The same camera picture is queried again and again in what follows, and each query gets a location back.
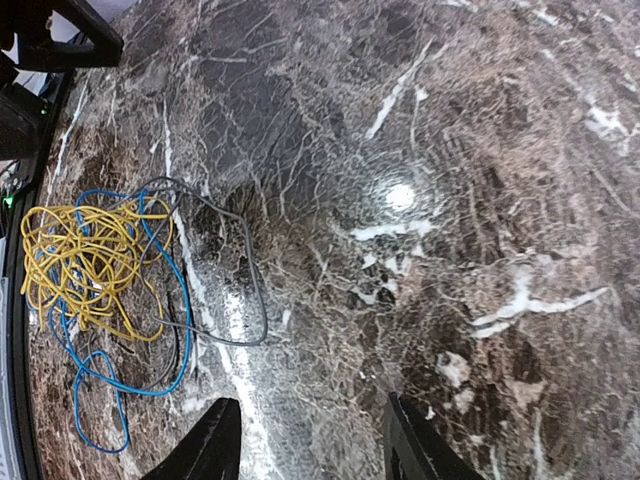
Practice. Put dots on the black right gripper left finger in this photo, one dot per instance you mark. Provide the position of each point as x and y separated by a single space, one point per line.
210 450

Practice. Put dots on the white slotted cable duct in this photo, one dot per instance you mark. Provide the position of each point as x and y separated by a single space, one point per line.
10 463

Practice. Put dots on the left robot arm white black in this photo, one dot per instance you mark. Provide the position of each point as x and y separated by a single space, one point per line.
26 44

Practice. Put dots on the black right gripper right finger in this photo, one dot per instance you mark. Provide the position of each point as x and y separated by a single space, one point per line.
414 450

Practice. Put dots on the black curved front rail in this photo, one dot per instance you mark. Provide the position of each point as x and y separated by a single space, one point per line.
22 196

